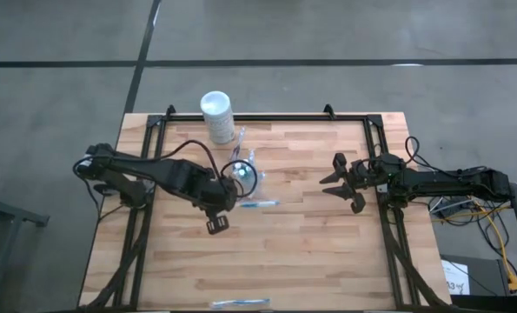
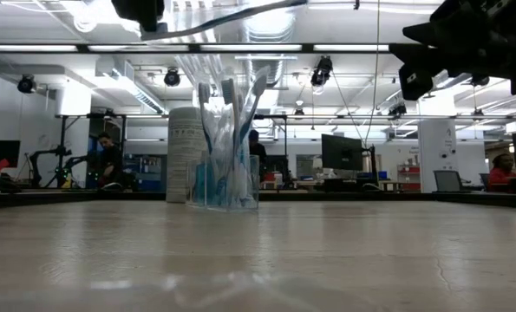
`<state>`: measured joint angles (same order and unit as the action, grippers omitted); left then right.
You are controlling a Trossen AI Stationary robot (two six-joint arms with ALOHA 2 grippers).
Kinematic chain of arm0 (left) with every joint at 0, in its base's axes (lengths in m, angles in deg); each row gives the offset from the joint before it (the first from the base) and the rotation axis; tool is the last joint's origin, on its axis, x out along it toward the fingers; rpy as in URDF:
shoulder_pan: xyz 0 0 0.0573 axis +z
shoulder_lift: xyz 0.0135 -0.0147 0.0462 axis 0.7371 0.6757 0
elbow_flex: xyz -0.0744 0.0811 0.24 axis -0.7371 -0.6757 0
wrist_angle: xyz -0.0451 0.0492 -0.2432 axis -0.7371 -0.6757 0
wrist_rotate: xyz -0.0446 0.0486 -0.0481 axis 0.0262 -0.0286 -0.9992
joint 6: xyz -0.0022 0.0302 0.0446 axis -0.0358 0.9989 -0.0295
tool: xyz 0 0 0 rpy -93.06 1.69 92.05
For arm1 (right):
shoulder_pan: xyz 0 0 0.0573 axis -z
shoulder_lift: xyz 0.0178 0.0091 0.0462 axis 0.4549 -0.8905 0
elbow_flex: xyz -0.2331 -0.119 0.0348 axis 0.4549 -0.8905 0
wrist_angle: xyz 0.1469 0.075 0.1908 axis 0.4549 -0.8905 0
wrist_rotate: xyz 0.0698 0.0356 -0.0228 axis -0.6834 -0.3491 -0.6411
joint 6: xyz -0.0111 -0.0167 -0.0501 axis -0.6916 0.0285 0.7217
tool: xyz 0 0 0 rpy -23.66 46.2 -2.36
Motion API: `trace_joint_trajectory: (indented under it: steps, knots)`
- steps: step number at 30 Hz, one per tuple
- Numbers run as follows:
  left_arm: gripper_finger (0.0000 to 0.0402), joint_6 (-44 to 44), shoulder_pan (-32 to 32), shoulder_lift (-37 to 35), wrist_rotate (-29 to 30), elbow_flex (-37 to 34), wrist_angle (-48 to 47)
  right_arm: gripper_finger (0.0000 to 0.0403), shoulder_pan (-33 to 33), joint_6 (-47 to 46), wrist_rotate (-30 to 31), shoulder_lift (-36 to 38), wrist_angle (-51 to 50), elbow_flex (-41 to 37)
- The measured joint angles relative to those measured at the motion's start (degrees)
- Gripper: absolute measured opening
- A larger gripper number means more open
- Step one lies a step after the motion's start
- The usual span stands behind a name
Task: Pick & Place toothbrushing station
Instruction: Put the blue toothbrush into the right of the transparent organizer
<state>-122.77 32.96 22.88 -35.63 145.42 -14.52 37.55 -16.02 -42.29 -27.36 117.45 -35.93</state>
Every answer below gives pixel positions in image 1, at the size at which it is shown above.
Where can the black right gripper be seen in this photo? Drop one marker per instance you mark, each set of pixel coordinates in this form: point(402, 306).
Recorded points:
point(371, 176)

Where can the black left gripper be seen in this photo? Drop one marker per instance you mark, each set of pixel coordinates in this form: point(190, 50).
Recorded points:
point(216, 193)

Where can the clear acrylic organizer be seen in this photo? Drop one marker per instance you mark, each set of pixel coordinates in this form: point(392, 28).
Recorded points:
point(245, 174)

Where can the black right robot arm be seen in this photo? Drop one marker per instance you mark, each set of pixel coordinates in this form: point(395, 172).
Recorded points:
point(449, 182)

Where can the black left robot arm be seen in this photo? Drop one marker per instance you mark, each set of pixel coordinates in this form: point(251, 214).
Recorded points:
point(154, 169)

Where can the white wipes canister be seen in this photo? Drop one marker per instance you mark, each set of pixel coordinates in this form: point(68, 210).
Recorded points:
point(216, 113)

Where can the white paper label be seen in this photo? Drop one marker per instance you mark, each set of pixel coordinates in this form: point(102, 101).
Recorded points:
point(455, 276)

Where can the black box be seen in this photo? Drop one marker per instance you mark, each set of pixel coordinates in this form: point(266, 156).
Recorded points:
point(488, 278)

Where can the black metal stand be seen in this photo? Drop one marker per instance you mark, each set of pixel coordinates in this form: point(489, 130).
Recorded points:
point(15, 211)

